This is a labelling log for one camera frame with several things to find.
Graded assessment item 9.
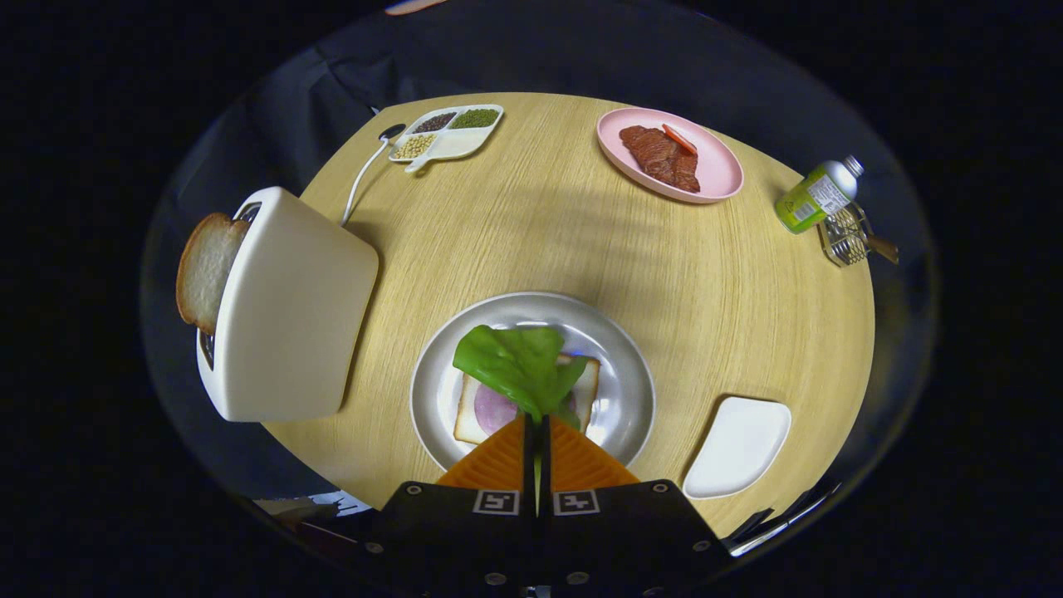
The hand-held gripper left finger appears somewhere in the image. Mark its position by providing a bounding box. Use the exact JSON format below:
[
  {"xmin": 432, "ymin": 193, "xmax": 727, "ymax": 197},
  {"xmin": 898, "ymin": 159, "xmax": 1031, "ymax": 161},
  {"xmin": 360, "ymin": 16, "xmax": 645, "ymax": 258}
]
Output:
[{"xmin": 357, "ymin": 415, "xmax": 536, "ymax": 595}]

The white toaster cable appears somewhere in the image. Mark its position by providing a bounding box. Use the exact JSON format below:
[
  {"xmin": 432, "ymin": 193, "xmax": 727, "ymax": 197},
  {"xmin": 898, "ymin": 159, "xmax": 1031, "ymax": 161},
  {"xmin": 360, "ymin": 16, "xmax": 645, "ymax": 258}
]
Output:
[{"xmin": 341, "ymin": 137, "xmax": 391, "ymax": 227}]

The grey round plate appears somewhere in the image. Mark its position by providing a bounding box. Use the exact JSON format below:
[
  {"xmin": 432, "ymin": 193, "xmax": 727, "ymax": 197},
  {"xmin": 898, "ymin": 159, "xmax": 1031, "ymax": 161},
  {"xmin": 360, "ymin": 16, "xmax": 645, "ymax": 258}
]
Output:
[{"xmin": 409, "ymin": 292, "xmax": 656, "ymax": 472}]

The white divided dish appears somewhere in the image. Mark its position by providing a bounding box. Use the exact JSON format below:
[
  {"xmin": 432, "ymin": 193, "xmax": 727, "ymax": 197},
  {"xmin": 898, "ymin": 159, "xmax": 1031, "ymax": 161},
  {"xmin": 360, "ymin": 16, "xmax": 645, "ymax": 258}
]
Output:
[{"xmin": 388, "ymin": 105, "xmax": 505, "ymax": 174}]

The pink plate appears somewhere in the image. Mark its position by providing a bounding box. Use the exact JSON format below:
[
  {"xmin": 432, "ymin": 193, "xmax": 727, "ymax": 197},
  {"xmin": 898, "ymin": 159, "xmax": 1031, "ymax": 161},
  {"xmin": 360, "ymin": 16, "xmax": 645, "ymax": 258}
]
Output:
[{"xmin": 596, "ymin": 107, "xmax": 745, "ymax": 204}]

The small white dish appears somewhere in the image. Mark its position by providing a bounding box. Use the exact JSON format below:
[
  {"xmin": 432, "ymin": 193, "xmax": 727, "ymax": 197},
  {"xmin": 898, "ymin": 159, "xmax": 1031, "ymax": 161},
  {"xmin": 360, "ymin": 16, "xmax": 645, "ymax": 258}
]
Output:
[{"xmin": 683, "ymin": 396, "xmax": 792, "ymax": 500}]

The white toaster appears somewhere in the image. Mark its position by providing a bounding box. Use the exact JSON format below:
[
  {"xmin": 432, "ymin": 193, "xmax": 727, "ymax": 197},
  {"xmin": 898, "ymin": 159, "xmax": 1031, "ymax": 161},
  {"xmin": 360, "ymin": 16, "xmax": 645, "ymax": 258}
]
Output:
[{"xmin": 196, "ymin": 186, "xmax": 380, "ymax": 423}]

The toasted bread slice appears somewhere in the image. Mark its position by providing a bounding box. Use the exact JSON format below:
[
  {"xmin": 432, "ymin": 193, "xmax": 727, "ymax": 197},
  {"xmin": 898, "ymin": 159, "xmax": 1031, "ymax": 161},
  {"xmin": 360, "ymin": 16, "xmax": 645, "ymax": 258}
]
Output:
[{"xmin": 175, "ymin": 213, "xmax": 250, "ymax": 336}]

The wire mesh basket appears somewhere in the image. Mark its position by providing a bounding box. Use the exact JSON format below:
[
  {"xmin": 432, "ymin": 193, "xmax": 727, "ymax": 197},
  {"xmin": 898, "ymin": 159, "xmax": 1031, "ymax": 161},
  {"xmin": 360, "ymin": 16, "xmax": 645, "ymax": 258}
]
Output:
[{"xmin": 818, "ymin": 203, "xmax": 873, "ymax": 267}]

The brown meat slice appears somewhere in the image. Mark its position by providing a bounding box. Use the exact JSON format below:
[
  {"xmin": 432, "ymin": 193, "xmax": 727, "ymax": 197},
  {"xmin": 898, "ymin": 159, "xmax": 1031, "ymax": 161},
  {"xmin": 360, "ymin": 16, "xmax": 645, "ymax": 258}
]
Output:
[{"xmin": 619, "ymin": 125, "xmax": 702, "ymax": 194}]

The pink ham slice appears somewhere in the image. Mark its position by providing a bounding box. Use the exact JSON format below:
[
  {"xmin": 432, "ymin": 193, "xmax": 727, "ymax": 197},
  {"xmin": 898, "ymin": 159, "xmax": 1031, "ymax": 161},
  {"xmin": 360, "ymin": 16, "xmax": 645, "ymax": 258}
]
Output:
[{"xmin": 474, "ymin": 383, "xmax": 520, "ymax": 436}]

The green label bottle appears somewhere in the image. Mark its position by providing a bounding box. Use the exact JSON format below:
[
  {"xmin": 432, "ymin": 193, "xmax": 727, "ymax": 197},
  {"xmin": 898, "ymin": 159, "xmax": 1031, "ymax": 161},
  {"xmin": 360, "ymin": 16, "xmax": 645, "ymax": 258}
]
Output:
[{"xmin": 775, "ymin": 154, "xmax": 865, "ymax": 235}]

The green lettuce leaf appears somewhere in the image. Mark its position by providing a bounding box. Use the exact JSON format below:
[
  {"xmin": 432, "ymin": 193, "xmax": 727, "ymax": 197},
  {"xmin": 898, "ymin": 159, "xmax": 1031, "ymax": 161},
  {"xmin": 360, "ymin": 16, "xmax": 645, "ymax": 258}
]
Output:
[{"xmin": 453, "ymin": 325, "xmax": 589, "ymax": 429}]

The white bread slice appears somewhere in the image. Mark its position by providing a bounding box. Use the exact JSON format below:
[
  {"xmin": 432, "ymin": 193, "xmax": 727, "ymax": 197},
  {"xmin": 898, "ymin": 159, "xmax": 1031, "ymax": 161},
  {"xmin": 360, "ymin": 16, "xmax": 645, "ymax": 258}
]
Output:
[{"xmin": 453, "ymin": 355, "xmax": 600, "ymax": 445}]

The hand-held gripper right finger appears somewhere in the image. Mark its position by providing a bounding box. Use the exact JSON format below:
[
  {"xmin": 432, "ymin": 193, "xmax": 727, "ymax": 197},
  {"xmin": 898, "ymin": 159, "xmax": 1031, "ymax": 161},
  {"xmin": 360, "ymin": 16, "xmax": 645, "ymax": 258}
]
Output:
[{"xmin": 538, "ymin": 415, "xmax": 733, "ymax": 595}]

